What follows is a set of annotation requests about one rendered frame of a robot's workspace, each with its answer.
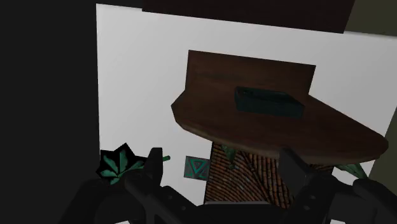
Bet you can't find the small teal patterned cube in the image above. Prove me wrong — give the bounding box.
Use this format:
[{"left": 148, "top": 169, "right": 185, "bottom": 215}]
[{"left": 183, "top": 155, "right": 211, "bottom": 181}]

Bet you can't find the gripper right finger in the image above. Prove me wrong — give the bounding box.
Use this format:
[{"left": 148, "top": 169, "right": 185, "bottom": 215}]
[{"left": 278, "top": 148, "right": 397, "bottom": 224}]

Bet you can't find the green plant in woven pot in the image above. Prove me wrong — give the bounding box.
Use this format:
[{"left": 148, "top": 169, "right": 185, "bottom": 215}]
[{"left": 95, "top": 143, "right": 369, "bottom": 209}]

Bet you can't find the dark teal box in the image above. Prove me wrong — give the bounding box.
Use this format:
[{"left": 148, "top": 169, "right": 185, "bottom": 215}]
[{"left": 233, "top": 86, "right": 305, "bottom": 120}]

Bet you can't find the brown wooden half-round table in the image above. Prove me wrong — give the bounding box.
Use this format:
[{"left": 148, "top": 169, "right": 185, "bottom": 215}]
[{"left": 170, "top": 49, "right": 389, "bottom": 165}]

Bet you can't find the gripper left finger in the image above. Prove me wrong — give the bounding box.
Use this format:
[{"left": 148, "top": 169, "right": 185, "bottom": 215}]
[{"left": 59, "top": 147, "right": 198, "bottom": 224}]

